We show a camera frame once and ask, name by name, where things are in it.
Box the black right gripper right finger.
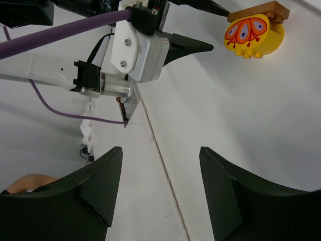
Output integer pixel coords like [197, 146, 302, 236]
[199, 147, 320, 240]

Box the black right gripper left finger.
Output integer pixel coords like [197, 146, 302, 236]
[1, 147, 123, 240]

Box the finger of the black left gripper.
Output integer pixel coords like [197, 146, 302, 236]
[163, 32, 214, 66]
[170, 0, 230, 17]

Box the yellow round lego brick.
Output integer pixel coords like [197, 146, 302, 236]
[224, 14, 284, 59]

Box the brown lego plate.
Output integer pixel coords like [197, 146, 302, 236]
[227, 1, 290, 24]

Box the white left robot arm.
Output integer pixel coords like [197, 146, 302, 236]
[1, 1, 214, 125]

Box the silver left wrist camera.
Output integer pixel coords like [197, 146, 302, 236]
[110, 1, 170, 82]

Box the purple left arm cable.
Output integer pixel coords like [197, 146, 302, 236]
[0, 6, 133, 126]

